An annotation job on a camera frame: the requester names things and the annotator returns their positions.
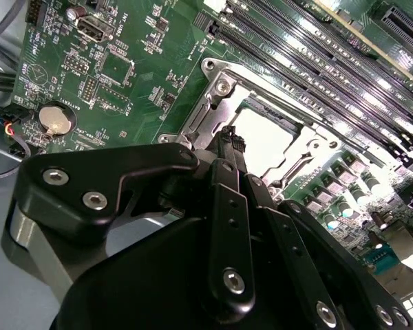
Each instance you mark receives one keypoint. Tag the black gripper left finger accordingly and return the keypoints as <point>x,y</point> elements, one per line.
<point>227,247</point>

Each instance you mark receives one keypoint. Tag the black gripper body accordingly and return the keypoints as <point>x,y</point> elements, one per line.
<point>151,285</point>

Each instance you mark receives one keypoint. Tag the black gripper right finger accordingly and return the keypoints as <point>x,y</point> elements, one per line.
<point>304,275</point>

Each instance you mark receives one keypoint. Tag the silver CPU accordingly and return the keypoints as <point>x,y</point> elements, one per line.
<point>265,141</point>

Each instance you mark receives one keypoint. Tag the metal socket cover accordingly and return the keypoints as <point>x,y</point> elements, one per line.
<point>220,111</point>

